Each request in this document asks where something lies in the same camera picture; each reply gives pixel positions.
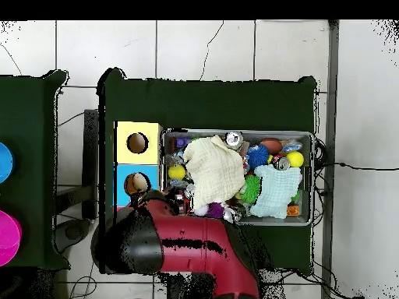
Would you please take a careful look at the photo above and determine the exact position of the yellow ball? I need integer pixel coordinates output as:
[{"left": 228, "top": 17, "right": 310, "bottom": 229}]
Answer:
[
  {"left": 285, "top": 150, "right": 305, "bottom": 168},
  {"left": 168, "top": 164, "right": 187, "bottom": 181}
]

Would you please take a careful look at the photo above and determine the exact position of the cream waffle cloth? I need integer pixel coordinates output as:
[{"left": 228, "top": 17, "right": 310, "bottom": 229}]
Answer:
[{"left": 182, "top": 134, "right": 247, "bottom": 216}]

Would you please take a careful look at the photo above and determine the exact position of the brown ball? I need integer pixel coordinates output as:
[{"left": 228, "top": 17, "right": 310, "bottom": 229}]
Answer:
[{"left": 260, "top": 137, "right": 284, "bottom": 155}]

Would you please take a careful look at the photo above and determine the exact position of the dark grey rounded base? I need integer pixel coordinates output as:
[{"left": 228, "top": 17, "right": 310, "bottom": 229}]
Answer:
[{"left": 54, "top": 217, "right": 93, "bottom": 253}]

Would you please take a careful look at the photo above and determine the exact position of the black cable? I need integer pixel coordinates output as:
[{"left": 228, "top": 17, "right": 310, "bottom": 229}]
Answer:
[{"left": 314, "top": 160, "right": 399, "bottom": 172}]

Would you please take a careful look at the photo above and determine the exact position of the magenta round disc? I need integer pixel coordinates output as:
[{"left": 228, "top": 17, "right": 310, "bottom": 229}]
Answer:
[{"left": 0, "top": 209, "right": 23, "bottom": 267}]

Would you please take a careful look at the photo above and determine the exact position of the purple spiky ball with eyes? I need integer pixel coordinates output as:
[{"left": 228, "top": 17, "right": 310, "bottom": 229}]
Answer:
[{"left": 206, "top": 202, "right": 226, "bottom": 219}]

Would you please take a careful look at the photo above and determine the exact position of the silver drink can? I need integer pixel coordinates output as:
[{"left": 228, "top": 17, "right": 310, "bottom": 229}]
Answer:
[{"left": 224, "top": 131, "right": 245, "bottom": 150}]

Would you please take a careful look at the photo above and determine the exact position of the blue round disc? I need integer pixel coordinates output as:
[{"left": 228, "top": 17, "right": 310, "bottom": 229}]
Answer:
[{"left": 0, "top": 142, "right": 15, "bottom": 184}]

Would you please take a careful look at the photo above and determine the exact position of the wooden box with three holes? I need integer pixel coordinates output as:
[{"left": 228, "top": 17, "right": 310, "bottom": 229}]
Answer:
[{"left": 113, "top": 121, "right": 163, "bottom": 213}]

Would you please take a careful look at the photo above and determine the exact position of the mint waffle cloth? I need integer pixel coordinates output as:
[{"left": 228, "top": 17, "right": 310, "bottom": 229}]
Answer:
[{"left": 249, "top": 164, "right": 303, "bottom": 220}]

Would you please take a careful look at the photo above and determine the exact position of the green spiky ball with eyes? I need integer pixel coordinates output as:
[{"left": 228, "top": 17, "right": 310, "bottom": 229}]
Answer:
[{"left": 239, "top": 174, "right": 262, "bottom": 205}]

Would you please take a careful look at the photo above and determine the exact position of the blue spiky ball with eyes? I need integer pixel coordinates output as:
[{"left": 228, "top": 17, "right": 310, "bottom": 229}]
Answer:
[{"left": 246, "top": 144, "right": 270, "bottom": 169}]

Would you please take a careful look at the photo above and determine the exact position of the dark green table cloth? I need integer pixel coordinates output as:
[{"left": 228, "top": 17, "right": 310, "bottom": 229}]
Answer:
[
  {"left": 97, "top": 67, "right": 318, "bottom": 275},
  {"left": 0, "top": 69, "right": 71, "bottom": 270}
]

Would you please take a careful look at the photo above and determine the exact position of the clear mesh bin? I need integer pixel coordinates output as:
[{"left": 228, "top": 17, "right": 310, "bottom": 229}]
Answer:
[{"left": 161, "top": 128, "right": 314, "bottom": 227}]

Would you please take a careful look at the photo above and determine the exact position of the black and red drink can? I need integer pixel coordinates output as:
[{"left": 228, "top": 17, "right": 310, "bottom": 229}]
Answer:
[{"left": 272, "top": 154, "right": 291, "bottom": 171}]

